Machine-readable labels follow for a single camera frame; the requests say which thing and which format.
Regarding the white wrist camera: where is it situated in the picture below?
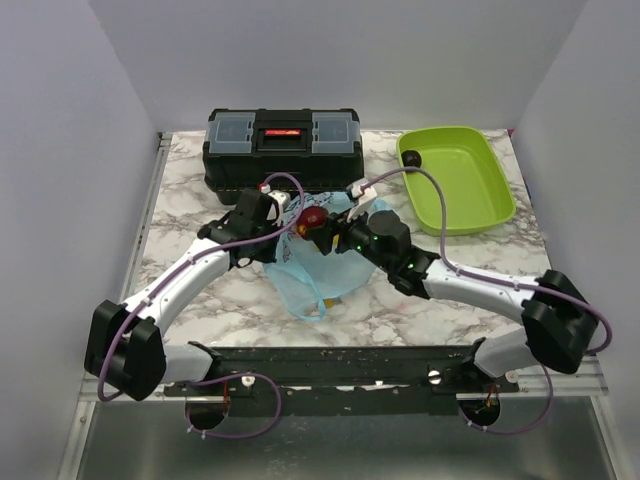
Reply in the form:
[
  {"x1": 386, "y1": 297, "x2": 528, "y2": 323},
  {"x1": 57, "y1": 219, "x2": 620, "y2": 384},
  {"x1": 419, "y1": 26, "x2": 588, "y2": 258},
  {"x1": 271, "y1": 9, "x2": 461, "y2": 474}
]
[
  {"x1": 346, "y1": 178, "x2": 377, "y2": 223},
  {"x1": 259, "y1": 184, "x2": 291, "y2": 227}
]

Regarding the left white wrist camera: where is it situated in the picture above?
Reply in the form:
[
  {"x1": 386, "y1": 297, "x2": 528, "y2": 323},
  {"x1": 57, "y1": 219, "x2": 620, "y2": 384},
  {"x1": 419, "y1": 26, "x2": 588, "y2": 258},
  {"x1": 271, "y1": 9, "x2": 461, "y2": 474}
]
[{"x1": 259, "y1": 184, "x2": 291, "y2": 227}]

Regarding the dark purple fake fruit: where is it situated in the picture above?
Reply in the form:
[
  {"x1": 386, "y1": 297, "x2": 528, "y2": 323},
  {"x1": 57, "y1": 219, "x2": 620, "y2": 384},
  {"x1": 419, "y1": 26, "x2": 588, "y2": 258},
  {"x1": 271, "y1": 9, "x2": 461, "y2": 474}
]
[{"x1": 401, "y1": 150, "x2": 422, "y2": 168}]

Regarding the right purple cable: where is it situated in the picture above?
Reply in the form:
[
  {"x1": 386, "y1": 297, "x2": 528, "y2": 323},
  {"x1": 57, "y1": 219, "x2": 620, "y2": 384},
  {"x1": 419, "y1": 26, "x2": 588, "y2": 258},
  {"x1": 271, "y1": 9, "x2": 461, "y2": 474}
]
[{"x1": 347, "y1": 167, "x2": 614, "y2": 435}]

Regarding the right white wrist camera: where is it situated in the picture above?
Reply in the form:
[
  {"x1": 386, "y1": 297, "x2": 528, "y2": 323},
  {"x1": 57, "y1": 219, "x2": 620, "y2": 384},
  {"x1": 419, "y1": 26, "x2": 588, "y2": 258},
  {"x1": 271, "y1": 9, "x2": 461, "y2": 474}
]
[{"x1": 346, "y1": 178, "x2": 377, "y2": 223}]

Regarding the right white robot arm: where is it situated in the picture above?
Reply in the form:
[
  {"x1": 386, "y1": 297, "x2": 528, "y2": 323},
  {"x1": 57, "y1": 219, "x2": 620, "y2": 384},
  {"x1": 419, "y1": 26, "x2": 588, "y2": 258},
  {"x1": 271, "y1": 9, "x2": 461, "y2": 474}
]
[{"x1": 296, "y1": 207, "x2": 598, "y2": 392}]

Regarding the aluminium frame rail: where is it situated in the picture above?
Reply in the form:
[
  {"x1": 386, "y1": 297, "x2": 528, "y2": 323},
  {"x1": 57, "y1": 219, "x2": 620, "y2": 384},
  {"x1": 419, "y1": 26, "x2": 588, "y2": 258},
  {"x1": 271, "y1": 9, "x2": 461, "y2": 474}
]
[{"x1": 54, "y1": 132, "x2": 609, "y2": 480}]

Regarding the black plastic toolbox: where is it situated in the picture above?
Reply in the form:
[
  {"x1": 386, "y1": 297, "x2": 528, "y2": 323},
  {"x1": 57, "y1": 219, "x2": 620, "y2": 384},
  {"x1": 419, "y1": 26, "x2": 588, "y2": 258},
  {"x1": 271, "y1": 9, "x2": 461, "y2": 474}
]
[{"x1": 202, "y1": 108, "x2": 364, "y2": 205}]

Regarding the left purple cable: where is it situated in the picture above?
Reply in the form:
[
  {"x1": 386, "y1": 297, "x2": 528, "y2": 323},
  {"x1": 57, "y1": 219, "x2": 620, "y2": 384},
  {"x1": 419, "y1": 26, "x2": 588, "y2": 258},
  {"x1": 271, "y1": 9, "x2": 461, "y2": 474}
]
[{"x1": 97, "y1": 172, "x2": 305, "y2": 441}]

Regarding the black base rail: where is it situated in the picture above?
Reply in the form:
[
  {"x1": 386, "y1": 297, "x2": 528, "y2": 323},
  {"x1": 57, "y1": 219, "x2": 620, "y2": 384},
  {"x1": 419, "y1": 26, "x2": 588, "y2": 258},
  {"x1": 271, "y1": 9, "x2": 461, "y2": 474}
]
[{"x1": 164, "y1": 345, "x2": 520, "y2": 417}]

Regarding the green plastic tray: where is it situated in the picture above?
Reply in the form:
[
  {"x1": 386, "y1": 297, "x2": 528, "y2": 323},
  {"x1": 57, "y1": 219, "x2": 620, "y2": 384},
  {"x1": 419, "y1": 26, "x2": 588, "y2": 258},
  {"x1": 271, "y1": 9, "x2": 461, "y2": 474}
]
[{"x1": 396, "y1": 126, "x2": 516, "y2": 236}]

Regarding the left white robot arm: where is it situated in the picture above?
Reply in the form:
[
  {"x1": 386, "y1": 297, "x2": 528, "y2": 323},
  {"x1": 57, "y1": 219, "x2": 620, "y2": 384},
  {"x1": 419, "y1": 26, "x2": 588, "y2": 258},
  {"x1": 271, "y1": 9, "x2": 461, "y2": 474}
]
[{"x1": 84, "y1": 188, "x2": 290, "y2": 401}]

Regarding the red fake fruit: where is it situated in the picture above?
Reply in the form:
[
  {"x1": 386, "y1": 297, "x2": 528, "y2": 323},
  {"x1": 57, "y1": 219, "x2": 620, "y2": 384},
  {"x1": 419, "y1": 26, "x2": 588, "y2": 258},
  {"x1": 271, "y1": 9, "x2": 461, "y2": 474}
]
[{"x1": 296, "y1": 206, "x2": 328, "y2": 238}]

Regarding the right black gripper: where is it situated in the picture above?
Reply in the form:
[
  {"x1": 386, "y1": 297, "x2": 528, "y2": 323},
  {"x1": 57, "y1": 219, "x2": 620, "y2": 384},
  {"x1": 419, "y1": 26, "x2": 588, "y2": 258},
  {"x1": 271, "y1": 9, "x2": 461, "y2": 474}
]
[{"x1": 308, "y1": 202, "x2": 393, "y2": 274}]

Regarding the purple cable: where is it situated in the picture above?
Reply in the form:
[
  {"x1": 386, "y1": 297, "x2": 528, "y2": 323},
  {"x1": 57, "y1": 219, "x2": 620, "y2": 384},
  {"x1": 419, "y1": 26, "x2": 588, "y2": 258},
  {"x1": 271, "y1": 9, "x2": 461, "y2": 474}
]
[
  {"x1": 347, "y1": 167, "x2": 614, "y2": 435},
  {"x1": 97, "y1": 172, "x2": 305, "y2": 441}
]

